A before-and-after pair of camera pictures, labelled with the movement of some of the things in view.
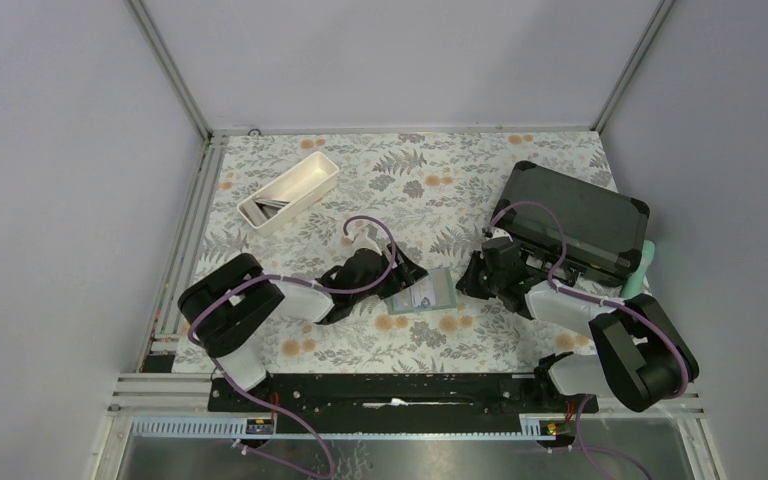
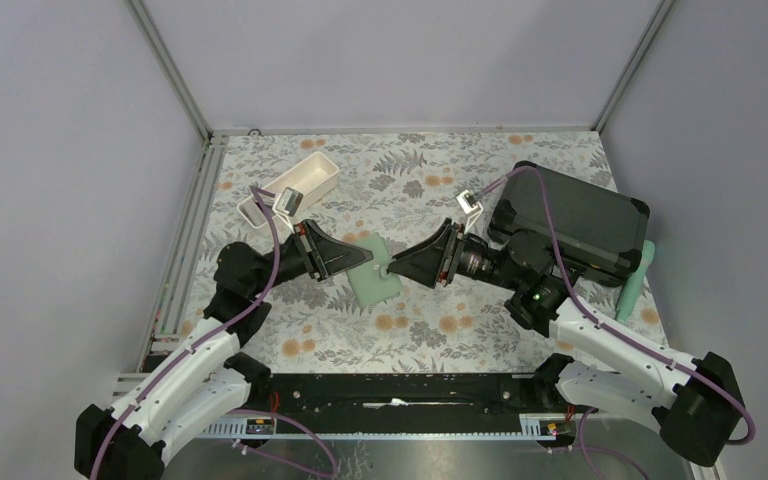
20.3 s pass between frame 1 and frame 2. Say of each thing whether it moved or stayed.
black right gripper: moved
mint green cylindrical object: stayed
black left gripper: moved
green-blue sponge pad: moved
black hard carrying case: stayed
